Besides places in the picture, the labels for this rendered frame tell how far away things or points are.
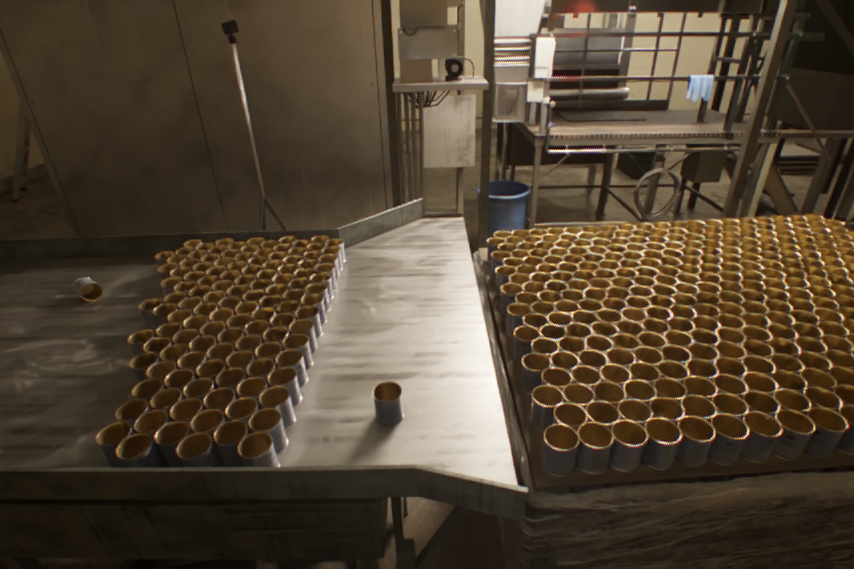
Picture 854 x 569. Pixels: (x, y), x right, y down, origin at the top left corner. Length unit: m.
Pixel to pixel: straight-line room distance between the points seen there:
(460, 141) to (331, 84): 1.04
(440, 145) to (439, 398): 2.74
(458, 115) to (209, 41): 1.73
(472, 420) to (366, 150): 2.56
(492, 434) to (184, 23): 3.15
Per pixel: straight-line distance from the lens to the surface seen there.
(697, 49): 10.13
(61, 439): 1.42
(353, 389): 1.24
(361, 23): 3.32
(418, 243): 1.98
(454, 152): 3.72
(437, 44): 3.16
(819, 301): 1.73
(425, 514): 2.29
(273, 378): 1.23
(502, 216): 4.02
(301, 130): 3.47
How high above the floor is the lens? 1.90
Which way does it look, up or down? 30 degrees down
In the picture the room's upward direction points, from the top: 2 degrees counter-clockwise
